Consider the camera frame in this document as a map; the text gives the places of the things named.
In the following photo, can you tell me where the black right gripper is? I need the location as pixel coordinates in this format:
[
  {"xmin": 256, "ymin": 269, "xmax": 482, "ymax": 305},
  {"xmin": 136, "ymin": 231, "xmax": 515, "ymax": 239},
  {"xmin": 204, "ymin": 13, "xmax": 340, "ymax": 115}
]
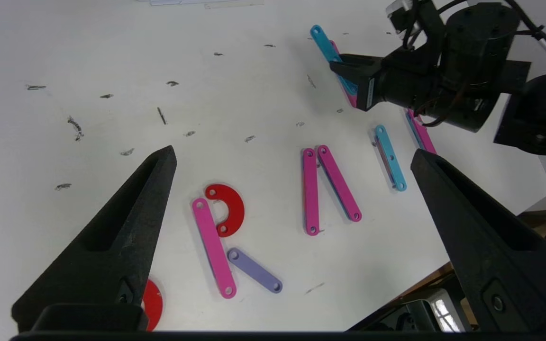
[{"xmin": 329, "ymin": 53, "xmax": 398, "ymax": 112}]

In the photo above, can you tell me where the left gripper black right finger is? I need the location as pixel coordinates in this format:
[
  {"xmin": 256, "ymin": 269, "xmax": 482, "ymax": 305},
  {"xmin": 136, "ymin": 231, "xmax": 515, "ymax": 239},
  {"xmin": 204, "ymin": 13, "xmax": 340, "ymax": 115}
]
[{"xmin": 410, "ymin": 148, "xmax": 546, "ymax": 333}]

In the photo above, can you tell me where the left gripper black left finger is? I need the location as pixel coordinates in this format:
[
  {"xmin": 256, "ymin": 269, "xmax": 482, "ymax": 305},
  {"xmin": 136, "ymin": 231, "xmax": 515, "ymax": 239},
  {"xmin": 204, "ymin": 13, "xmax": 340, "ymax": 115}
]
[{"xmin": 11, "ymin": 145, "xmax": 178, "ymax": 333}]

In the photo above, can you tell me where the narrow pink bar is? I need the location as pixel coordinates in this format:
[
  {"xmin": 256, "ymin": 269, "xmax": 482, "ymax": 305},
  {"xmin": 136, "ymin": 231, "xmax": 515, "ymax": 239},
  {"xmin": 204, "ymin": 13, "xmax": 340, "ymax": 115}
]
[{"xmin": 329, "ymin": 40, "xmax": 361, "ymax": 108}]

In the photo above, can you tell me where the dark blue bar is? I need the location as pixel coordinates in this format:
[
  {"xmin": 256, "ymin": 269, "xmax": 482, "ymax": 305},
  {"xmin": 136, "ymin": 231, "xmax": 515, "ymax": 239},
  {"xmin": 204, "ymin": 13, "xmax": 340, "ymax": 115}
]
[{"xmin": 309, "ymin": 25, "xmax": 360, "ymax": 95}]

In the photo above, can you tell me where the long pink bar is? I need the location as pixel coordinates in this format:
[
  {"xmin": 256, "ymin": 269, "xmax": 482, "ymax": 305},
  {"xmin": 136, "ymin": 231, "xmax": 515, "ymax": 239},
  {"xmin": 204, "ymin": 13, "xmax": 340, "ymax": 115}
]
[
  {"xmin": 191, "ymin": 198, "xmax": 237, "ymax": 299},
  {"xmin": 317, "ymin": 144, "xmax": 363, "ymax": 223},
  {"xmin": 301, "ymin": 148, "xmax": 321, "ymax": 236},
  {"xmin": 405, "ymin": 108, "xmax": 437, "ymax": 155}
]

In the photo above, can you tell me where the small red curved piece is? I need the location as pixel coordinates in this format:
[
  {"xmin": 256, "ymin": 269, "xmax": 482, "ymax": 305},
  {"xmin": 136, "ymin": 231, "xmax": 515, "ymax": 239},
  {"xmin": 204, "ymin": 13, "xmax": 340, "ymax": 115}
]
[{"xmin": 204, "ymin": 184, "xmax": 246, "ymax": 238}]

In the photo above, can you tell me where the short purple bar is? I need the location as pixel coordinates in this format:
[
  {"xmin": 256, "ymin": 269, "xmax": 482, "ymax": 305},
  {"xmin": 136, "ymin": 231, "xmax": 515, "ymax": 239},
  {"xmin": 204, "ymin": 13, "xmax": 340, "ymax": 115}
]
[{"xmin": 227, "ymin": 247, "xmax": 283, "ymax": 294}]

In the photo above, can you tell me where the black robot base chassis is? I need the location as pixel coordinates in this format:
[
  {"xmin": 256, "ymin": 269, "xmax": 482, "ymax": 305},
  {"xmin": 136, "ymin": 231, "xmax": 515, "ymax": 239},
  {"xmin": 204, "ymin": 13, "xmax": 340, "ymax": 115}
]
[{"xmin": 346, "ymin": 272, "xmax": 480, "ymax": 333}]

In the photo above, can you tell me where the large red curved piece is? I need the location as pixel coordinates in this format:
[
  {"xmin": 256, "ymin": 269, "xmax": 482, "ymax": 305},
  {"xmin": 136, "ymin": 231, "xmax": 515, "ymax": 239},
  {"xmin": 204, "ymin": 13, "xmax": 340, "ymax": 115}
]
[{"xmin": 141, "ymin": 278, "xmax": 164, "ymax": 331}]

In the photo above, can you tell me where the long light blue bar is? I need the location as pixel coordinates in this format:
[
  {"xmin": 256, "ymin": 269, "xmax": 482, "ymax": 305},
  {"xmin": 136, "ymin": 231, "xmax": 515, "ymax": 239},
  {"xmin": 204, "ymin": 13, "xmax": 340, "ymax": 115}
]
[{"xmin": 374, "ymin": 125, "xmax": 408, "ymax": 192}]

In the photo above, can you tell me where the black right camera mount bracket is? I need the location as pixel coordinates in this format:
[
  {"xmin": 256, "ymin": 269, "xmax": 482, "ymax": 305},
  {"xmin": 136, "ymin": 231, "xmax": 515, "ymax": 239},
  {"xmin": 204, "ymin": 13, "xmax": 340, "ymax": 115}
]
[{"xmin": 410, "ymin": 0, "xmax": 446, "ymax": 50}]

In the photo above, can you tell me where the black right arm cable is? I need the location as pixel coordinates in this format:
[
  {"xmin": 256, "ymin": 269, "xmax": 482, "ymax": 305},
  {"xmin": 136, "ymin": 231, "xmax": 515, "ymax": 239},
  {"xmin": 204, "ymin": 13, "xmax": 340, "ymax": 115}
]
[{"xmin": 505, "ymin": 0, "xmax": 546, "ymax": 72}]

